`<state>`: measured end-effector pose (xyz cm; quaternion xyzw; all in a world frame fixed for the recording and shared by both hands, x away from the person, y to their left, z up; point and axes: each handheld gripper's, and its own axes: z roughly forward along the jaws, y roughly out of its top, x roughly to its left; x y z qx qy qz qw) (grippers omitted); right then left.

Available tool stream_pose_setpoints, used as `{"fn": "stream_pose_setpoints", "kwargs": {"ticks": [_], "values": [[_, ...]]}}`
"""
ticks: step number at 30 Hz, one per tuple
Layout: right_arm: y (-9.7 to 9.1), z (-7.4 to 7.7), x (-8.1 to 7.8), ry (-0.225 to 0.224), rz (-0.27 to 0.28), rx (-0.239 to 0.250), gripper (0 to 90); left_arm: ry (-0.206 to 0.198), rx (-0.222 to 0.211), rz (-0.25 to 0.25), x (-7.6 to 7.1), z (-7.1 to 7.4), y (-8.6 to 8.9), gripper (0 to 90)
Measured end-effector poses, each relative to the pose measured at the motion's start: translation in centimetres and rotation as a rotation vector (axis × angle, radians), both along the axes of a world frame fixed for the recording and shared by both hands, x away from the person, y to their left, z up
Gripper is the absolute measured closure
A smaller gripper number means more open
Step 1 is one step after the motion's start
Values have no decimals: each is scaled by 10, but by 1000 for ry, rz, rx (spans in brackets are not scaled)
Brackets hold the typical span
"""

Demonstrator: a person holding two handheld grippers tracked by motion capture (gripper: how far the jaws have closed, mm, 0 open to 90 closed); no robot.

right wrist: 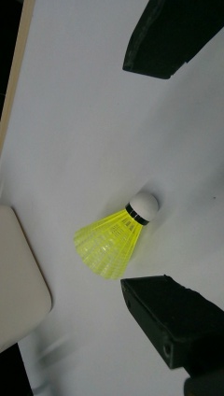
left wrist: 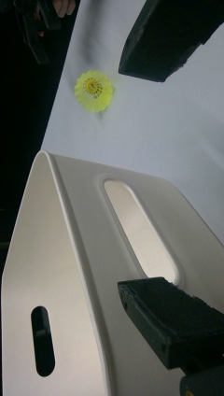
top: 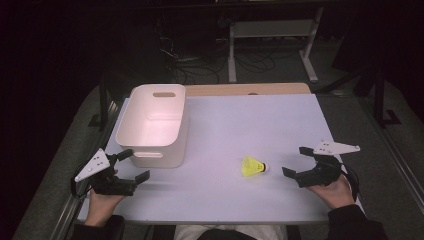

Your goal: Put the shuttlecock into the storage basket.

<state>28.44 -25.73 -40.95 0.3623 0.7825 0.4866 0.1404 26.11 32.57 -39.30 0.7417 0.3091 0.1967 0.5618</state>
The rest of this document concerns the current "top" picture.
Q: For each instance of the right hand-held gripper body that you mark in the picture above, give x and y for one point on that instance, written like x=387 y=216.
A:
x=321 y=173

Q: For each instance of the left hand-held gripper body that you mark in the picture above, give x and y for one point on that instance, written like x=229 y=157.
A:
x=111 y=185

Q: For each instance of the white plastic storage bin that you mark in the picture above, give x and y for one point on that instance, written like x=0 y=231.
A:
x=150 y=130

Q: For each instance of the yellow shuttlecock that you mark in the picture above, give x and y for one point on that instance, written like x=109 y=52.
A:
x=251 y=166

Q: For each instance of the person's left hand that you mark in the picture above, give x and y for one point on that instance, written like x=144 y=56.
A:
x=100 y=208

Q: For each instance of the person's right hand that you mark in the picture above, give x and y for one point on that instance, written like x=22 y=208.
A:
x=336 y=195

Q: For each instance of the black metal stand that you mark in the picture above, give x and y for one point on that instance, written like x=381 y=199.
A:
x=380 y=100
x=104 y=100

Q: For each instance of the person's lap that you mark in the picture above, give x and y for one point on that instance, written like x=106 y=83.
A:
x=230 y=231

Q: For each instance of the aluminium rail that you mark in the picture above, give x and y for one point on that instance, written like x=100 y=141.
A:
x=393 y=143
x=71 y=206

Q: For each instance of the white metal table frame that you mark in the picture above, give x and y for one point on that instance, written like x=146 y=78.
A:
x=273 y=28

